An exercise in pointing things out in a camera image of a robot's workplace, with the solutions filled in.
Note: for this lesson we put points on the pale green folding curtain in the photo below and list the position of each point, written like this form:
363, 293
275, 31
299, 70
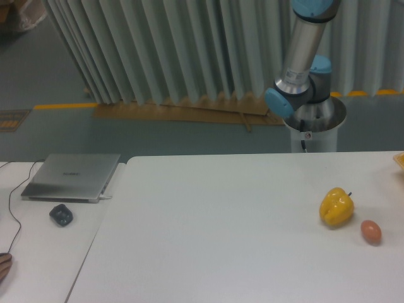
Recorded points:
158, 50

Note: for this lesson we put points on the brown egg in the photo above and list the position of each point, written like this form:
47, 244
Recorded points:
371, 231

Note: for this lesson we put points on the white usb plug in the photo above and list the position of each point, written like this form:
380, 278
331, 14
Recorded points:
103, 197

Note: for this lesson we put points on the brown cardboard sheet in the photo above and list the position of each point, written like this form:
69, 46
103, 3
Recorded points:
248, 111

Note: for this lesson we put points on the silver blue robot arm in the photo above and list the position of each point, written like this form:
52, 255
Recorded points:
301, 94

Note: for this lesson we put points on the yellow bell pepper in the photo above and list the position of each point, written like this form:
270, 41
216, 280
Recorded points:
336, 208

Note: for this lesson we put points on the person's hand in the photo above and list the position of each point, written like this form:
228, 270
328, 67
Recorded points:
6, 262

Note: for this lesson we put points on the black small tray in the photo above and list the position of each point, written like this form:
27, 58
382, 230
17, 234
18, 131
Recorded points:
61, 215

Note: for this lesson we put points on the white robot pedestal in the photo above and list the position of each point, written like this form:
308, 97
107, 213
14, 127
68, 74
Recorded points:
308, 141

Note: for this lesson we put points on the silver closed laptop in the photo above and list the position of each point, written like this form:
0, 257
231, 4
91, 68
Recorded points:
72, 177

